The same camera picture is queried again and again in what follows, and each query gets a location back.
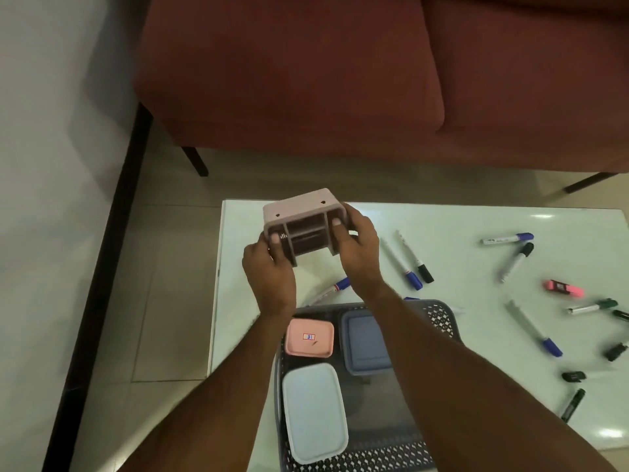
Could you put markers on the person's left hand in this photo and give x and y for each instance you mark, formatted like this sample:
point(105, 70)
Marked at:
point(270, 282)

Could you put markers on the person's right hand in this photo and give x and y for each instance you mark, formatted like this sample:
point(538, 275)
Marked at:
point(361, 255)

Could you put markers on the person's right thumb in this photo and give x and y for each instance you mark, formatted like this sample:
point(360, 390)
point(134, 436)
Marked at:
point(339, 233)

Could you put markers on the person's left thumb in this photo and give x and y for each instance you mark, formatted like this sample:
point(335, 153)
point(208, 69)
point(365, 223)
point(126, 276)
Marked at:
point(282, 253)

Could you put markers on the pink plastic desk organizer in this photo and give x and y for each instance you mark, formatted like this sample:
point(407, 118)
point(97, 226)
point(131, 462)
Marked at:
point(307, 211)

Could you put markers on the person's left forearm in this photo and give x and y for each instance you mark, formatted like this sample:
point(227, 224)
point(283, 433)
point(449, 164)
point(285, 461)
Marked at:
point(221, 393)

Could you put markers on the person's right forearm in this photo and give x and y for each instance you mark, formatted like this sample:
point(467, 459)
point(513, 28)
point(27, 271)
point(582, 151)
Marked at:
point(457, 383)

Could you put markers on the blue cap whiteboard marker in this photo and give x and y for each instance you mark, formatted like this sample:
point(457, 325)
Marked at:
point(533, 329)
point(330, 291)
point(400, 262)
point(506, 239)

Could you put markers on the black cap whiteboard marker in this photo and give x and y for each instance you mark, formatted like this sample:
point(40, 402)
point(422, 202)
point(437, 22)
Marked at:
point(415, 254)
point(516, 261)

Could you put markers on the small pink lidded container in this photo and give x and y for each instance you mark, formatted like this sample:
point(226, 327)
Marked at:
point(309, 339)

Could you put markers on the blue-grey lidded container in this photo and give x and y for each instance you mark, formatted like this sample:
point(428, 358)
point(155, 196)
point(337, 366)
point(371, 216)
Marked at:
point(361, 344)

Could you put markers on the black sofa leg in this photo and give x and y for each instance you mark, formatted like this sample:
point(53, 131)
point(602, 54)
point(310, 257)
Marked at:
point(195, 161)
point(589, 182)

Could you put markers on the light blue lidded container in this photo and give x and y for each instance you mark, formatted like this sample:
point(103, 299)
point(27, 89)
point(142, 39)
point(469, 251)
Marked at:
point(314, 412)

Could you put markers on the red fabric sofa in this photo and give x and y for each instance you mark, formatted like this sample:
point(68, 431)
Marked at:
point(344, 68)

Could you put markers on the grey perforated plastic basket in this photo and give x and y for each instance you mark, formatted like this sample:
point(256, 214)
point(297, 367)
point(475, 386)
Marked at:
point(373, 417)

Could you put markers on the pink highlighter pen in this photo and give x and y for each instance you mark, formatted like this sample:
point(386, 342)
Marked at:
point(564, 288)

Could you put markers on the green cap whiteboard marker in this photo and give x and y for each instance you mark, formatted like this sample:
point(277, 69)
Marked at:
point(592, 306)

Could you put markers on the black marker cap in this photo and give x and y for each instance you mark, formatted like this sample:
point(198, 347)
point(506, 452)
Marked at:
point(574, 377)

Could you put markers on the green body marker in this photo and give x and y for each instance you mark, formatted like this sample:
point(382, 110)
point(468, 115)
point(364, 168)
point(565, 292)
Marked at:
point(573, 405)

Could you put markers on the dark green marker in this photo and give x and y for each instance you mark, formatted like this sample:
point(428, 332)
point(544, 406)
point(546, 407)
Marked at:
point(621, 315)

